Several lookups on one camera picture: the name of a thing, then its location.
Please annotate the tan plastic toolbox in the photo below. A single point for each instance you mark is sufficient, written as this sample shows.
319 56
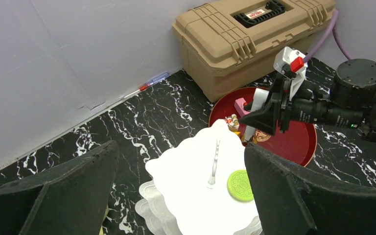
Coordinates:
227 44

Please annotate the green round cookie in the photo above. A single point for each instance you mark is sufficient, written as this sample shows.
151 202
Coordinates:
238 186

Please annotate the white three-tier cake stand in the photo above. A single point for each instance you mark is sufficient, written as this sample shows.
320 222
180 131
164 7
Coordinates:
188 192

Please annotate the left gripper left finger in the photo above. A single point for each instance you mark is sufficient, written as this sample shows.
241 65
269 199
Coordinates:
68 199

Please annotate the blue and red pen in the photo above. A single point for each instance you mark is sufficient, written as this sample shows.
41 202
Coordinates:
150 83

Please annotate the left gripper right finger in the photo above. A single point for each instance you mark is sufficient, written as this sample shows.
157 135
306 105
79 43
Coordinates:
295 200

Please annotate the triangular sandwich cake slice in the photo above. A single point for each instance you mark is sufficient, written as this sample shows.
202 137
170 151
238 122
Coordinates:
232 122

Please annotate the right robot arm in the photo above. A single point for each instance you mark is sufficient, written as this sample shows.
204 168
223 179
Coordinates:
356 73

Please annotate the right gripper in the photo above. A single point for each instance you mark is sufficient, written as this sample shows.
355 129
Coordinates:
338 109

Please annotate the brown round cookie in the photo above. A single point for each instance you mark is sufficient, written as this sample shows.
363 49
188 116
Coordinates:
260 136

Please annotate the red round tray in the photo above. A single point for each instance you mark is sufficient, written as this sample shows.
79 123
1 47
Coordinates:
297 144

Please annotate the silver metal tongs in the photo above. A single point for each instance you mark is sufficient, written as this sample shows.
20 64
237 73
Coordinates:
259 99

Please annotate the pink cake block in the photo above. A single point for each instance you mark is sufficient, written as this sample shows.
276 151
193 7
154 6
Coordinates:
239 105

